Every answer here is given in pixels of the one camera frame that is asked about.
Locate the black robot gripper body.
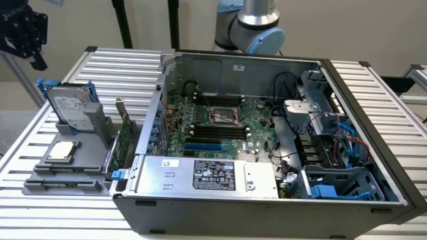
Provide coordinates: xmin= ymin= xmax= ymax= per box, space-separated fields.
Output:
xmin=0 ymin=0 xmax=39 ymax=41

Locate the silver hard disk blue caddy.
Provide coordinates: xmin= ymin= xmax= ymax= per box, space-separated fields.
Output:
xmin=35 ymin=78 xmax=101 ymax=133

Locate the metal disk bay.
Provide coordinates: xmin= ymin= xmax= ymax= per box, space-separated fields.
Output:
xmin=282 ymin=69 xmax=347 ymax=137

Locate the black stand pole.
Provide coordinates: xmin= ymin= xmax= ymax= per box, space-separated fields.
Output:
xmin=111 ymin=0 xmax=135 ymax=50
xmin=167 ymin=0 xmax=182 ymax=50

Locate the silver CPU chip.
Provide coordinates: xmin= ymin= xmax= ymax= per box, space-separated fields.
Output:
xmin=45 ymin=140 xmax=81 ymax=161

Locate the green graphics card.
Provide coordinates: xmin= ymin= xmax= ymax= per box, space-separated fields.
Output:
xmin=103 ymin=97 xmax=139 ymax=181

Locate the grey parts rack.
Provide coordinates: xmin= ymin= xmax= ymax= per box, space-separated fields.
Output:
xmin=20 ymin=102 xmax=117 ymax=197

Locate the black RAM slot bank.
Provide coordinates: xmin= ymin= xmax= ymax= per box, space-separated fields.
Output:
xmin=190 ymin=124 xmax=251 ymax=140
xmin=194 ymin=94 xmax=243 ymax=107

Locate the CPU socket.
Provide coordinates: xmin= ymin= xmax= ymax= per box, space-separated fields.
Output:
xmin=207 ymin=106 xmax=244 ymax=125

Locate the black expansion slot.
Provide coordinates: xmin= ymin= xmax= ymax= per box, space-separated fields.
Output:
xmin=184 ymin=137 xmax=223 ymax=145

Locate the blue expansion slot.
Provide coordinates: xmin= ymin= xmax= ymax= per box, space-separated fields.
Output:
xmin=184 ymin=143 xmax=224 ymax=152

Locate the green motherboard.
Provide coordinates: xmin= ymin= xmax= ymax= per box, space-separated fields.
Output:
xmin=162 ymin=92 xmax=303 ymax=177

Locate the silver power supply unit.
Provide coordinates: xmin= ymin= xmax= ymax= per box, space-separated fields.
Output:
xmin=133 ymin=155 xmax=280 ymax=200

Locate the black open PC case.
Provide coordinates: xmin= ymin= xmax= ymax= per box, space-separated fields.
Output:
xmin=111 ymin=48 xmax=419 ymax=235

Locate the grey drive cage blue clip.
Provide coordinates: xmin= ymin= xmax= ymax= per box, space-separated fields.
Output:
xmin=299 ymin=164 xmax=386 ymax=201

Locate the aluminium frame post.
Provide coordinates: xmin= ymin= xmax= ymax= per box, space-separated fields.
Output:
xmin=0 ymin=49 xmax=45 ymax=109

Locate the black wire at motherboard edge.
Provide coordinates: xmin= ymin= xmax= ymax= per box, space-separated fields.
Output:
xmin=182 ymin=79 xmax=200 ymax=97

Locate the black looped wire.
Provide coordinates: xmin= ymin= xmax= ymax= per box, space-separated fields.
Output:
xmin=271 ymin=71 xmax=299 ymax=101

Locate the blue data wire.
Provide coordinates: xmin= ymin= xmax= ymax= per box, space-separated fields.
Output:
xmin=328 ymin=119 xmax=363 ymax=171

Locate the red wire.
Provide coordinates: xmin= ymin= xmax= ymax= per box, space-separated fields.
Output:
xmin=346 ymin=139 xmax=372 ymax=163

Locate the black bracket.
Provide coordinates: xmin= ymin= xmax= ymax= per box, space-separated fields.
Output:
xmin=379 ymin=75 xmax=415 ymax=98

